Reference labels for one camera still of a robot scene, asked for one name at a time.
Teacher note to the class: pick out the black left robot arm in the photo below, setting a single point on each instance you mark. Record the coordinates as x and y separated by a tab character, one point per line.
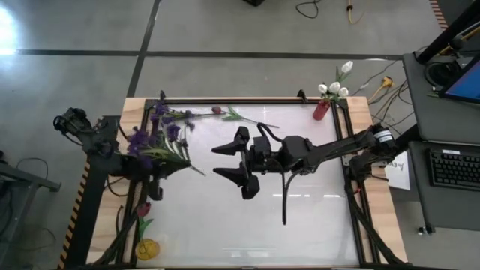
97	144

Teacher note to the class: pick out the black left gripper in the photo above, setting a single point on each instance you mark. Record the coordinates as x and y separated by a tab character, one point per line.
135	170

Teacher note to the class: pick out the laptop with blue screen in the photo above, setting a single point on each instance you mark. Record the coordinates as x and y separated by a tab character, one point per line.
467	80

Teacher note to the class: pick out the large purple flower bunch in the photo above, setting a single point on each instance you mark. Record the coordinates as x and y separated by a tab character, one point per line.
138	138

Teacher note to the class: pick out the white artificial tulip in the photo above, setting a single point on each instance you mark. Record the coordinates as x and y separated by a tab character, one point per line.
334	87
347	66
343	92
323	88

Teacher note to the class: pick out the red artificial tulip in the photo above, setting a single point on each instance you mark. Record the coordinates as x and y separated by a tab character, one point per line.
143	209
216	110

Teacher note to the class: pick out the red glass vase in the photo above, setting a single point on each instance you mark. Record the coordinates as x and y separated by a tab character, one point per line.
321	110

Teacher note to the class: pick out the black hazard-striped base platform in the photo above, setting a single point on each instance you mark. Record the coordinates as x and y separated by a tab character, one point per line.
88	210

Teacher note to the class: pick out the grey metal stand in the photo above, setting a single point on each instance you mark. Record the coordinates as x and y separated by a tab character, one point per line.
22	178

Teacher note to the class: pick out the black desk caster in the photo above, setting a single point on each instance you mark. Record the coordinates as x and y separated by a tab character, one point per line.
425	230

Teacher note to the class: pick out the black upright rig post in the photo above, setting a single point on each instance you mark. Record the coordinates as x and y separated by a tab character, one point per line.
446	35

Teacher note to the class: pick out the grey desk with laptop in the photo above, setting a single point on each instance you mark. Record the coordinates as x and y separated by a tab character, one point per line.
431	116

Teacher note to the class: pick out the black keyboard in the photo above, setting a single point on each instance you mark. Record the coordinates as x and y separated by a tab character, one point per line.
453	169

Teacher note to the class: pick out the small purple flower bunch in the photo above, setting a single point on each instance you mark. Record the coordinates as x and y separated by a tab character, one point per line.
162	109

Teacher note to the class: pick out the white paper sheet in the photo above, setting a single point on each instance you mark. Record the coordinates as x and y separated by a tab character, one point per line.
399	176

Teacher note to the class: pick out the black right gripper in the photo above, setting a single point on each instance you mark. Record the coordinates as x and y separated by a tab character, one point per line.
264	163

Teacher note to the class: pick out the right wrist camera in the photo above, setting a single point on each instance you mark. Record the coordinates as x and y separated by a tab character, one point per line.
261	144

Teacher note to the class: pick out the grey desk with keyboard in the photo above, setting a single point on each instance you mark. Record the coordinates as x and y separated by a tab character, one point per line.
442	208

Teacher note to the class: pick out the black frame clamp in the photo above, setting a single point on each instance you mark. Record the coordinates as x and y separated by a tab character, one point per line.
162	94
302	95

